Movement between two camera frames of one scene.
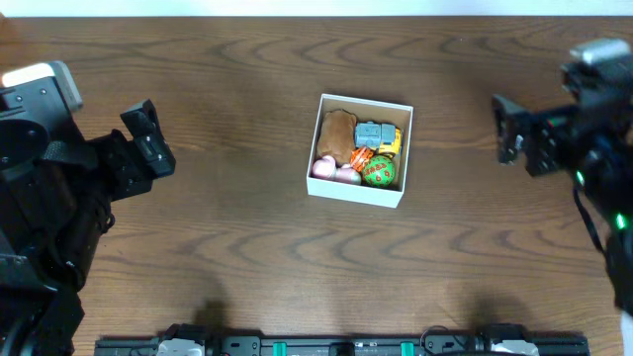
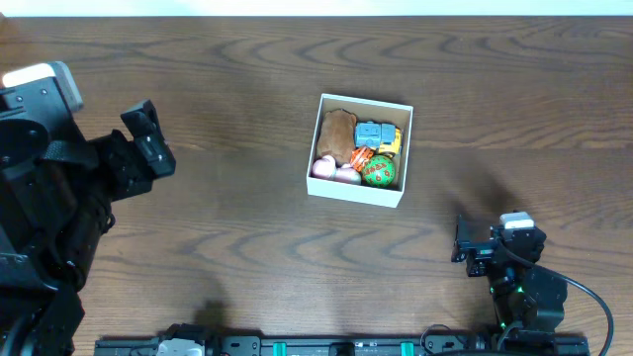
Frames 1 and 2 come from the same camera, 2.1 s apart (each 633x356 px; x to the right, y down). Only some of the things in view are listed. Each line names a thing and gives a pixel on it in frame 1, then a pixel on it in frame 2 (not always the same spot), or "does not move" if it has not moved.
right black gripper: (535, 143) -> (475, 252)
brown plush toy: (337, 135) does not move
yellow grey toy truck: (384, 136) does not move
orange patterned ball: (358, 157) does not move
